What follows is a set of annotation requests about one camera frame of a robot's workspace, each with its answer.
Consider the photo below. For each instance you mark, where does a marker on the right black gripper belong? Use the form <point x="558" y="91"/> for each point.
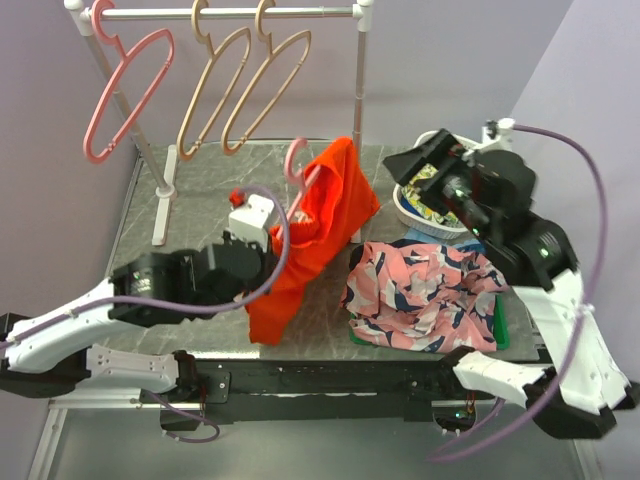
<point x="442" y="150"/>

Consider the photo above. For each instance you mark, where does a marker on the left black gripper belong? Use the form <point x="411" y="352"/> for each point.
<point x="270" y="261"/>

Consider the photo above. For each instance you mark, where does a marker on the orange shorts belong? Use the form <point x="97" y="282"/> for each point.
<point x="338" y="203"/>

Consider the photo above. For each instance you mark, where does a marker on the pink patterned garment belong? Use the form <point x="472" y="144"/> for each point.
<point x="415" y="296"/>

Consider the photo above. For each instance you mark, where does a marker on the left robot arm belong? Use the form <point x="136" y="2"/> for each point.
<point x="58" y="352"/>

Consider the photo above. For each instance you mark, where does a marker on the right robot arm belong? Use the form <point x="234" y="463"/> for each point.
<point x="578" y="395"/>

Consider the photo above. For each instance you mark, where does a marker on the white plastic basket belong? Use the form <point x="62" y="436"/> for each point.
<point x="431" y="224"/>

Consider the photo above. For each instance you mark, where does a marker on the black base bar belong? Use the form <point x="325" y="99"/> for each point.
<point x="235" y="391"/>

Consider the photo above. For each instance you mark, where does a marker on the green tray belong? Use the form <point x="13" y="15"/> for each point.
<point x="501" y="334"/>

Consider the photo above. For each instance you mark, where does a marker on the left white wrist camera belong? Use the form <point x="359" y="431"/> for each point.
<point x="251" y="218"/>

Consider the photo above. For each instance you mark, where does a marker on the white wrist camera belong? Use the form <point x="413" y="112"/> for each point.
<point x="500" y="131"/>
<point x="251" y="218"/>

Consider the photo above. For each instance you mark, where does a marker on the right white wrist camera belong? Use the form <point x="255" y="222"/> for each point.
<point x="500" y="131"/>

